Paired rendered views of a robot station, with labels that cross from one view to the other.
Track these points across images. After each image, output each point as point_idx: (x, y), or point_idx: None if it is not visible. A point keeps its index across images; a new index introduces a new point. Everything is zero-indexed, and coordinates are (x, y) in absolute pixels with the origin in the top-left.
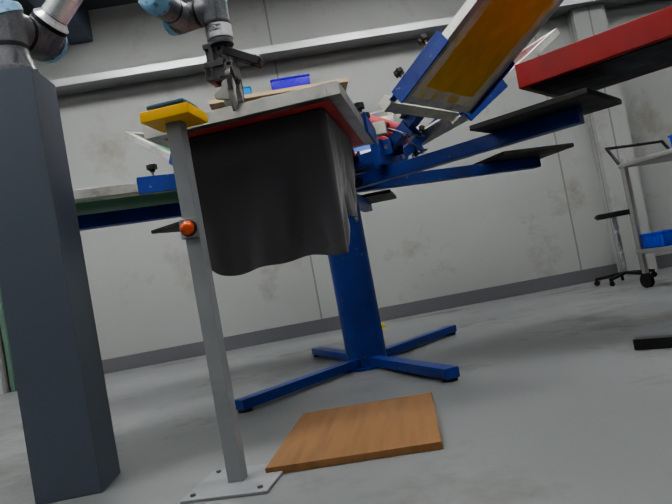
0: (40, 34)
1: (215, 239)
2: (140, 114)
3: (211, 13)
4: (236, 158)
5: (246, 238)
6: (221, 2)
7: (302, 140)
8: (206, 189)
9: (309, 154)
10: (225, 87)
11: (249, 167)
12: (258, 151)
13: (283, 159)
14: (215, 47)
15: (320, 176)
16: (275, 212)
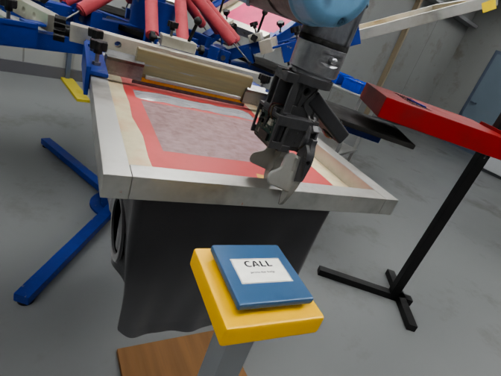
0: None
1: (141, 303)
2: (229, 333)
3: (344, 31)
4: (217, 221)
5: (181, 303)
6: (363, 13)
7: (302, 220)
8: (155, 248)
9: (299, 235)
10: (288, 168)
11: (227, 234)
12: (249, 220)
13: (271, 234)
14: (303, 86)
15: (295, 258)
16: None
